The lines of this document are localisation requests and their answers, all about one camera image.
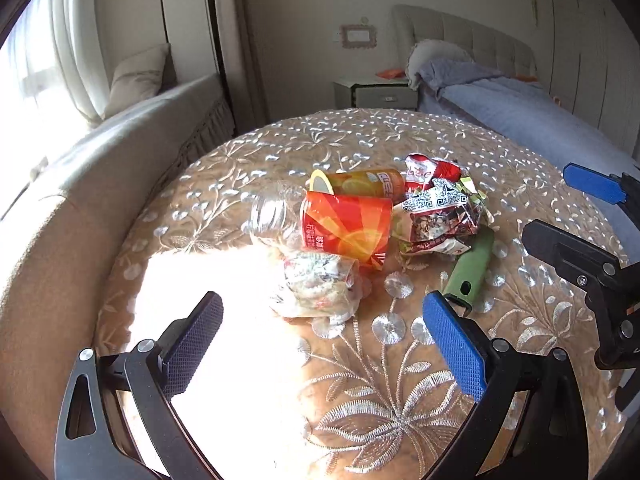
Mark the beige cushion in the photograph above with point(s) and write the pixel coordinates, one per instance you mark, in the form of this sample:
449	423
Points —
136	80

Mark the red and white wrapper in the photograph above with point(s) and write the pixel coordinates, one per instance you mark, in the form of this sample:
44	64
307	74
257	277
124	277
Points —
432	170

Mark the clear bottle with orange label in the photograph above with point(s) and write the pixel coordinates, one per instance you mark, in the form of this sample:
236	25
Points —
345	227

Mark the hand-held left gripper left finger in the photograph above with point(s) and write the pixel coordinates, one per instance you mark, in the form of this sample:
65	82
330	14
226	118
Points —
195	345

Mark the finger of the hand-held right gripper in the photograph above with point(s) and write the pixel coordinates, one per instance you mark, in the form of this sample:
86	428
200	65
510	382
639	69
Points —
594	183
567	254

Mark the orange packet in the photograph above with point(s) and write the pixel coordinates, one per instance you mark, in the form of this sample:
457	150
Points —
391	73

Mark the blue blanket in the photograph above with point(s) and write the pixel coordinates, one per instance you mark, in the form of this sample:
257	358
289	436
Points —
525	105

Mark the silver snack wrapper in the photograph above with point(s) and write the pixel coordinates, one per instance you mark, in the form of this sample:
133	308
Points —
440	220

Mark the white nightstand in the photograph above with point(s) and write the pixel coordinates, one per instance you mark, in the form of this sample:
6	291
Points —
372	94

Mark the beige window seat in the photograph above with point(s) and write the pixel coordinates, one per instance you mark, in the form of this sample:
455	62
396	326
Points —
75	210

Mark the framed wall switch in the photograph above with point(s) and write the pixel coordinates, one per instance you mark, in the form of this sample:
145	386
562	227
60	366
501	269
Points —
357	36

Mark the white sheer curtain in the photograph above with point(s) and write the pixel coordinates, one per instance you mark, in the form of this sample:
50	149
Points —
60	45

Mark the grey bed pillow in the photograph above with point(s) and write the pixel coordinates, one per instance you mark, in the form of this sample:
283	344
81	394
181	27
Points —
437	57

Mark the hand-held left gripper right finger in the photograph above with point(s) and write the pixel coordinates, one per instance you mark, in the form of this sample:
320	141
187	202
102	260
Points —
456	346

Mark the beige tufted headboard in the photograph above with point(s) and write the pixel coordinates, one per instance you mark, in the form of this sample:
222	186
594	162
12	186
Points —
480	40

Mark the orange drink bottle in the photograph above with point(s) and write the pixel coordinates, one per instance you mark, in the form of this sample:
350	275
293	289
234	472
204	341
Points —
367	183

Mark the beige wardrobe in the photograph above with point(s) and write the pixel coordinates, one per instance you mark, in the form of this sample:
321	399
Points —
585	35

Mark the dark door frame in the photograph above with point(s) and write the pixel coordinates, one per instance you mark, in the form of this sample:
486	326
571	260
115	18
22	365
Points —
220	45

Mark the clear plastic bag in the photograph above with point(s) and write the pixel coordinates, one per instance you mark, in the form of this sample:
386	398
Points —
317	285

